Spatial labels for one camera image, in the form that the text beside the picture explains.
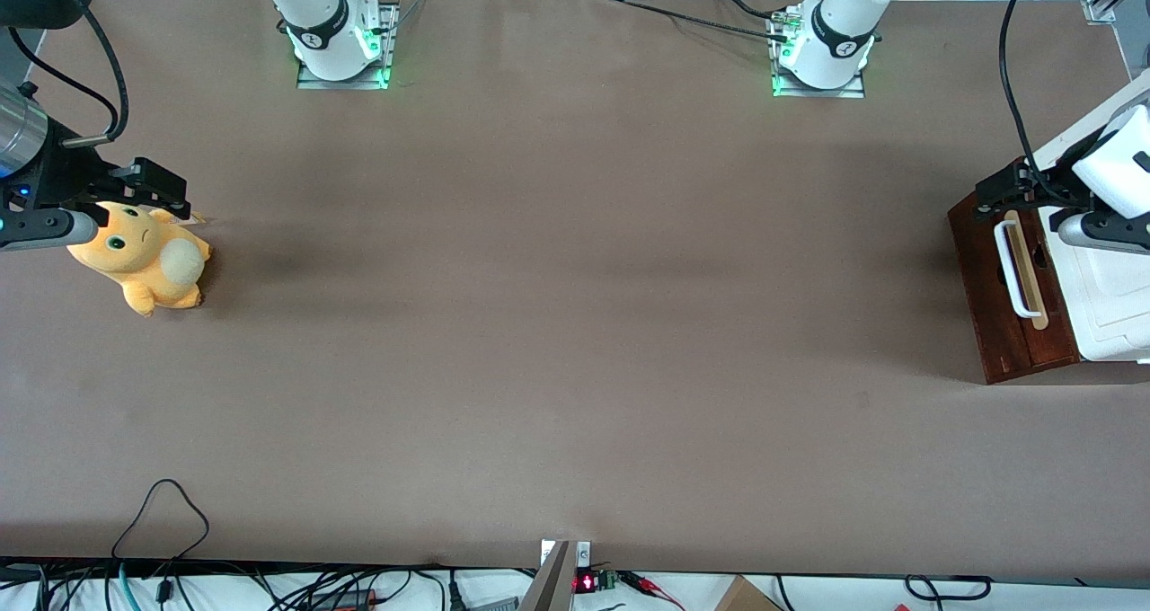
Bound long black table cable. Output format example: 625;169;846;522
618;0;793;40

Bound black power adapter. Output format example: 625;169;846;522
308;588;380;611

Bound light wooden drawer strip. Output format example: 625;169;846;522
1004;209;1051;331

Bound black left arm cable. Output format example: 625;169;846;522
999;0;1057;194

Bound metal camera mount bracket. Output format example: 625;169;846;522
517;539;594;611

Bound black flat loop cable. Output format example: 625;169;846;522
903;574;995;602

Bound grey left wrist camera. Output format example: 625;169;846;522
1057;211;1150;255

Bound black looped thin cable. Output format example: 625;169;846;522
111;478;211;563

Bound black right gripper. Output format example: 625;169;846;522
34;122;193;222

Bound orange plush toy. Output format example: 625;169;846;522
66;200;214;318

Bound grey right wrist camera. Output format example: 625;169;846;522
0;208;101;253

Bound white drawer handle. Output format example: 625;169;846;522
994;220;1037;317

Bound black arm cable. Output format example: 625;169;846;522
999;0;1057;194
7;4;130;149

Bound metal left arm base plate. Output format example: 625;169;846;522
770;7;867;100

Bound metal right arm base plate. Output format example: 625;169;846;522
296;2;402;91

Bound brown cardboard box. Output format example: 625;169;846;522
713;575;784;611

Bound white cabinet box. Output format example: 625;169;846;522
1024;72;1150;364

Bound short black table cable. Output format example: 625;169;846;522
712;0;792;24

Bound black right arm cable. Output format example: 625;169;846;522
7;4;130;149

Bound red wires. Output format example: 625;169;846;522
618;571;686;609

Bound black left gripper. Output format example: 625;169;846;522
976;157;1104;235

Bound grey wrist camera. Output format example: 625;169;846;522
1057;211;1150;255
0;208;101;253

